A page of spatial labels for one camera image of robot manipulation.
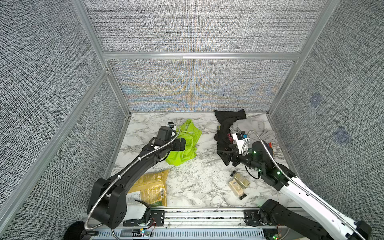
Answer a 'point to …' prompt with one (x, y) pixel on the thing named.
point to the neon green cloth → (189, 131)
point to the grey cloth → (255, 129)
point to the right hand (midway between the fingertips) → (223, 148)
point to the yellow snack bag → (149, 188)
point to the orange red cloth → (270, 144)
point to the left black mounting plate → (156, 218)
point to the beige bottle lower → (236, 189)
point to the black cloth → (226, 117)
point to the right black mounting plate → (251, 217)
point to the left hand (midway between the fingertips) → (177, 140)
